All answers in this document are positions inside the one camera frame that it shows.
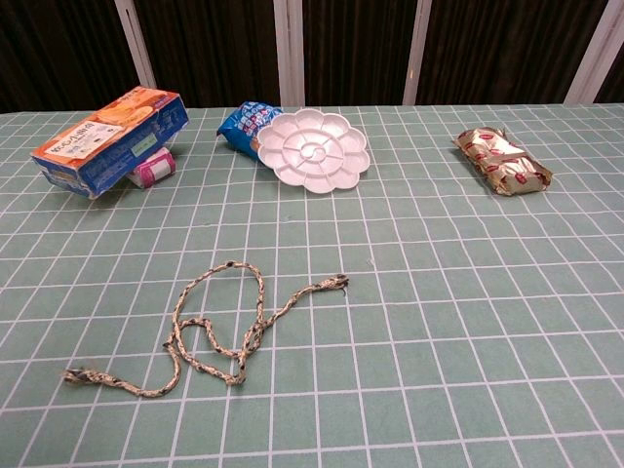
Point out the green checked tablecloth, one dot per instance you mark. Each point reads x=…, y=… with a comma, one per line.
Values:
x=439, y=341

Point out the gold foil snack packet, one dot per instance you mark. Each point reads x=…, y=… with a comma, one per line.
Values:
x=502, y=161

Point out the blue snack bag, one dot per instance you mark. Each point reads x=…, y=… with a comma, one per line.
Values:
x=239, y=129

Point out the white frame post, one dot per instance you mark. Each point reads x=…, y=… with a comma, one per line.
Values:
x=415, y=49
x=592, y=49
x=288, y=49
x=136, y=49

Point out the orange blue biscuit box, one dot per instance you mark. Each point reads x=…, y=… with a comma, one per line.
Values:
x=97, y=136

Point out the white flower paint palette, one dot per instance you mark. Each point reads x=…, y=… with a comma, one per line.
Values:
x=312, y=151

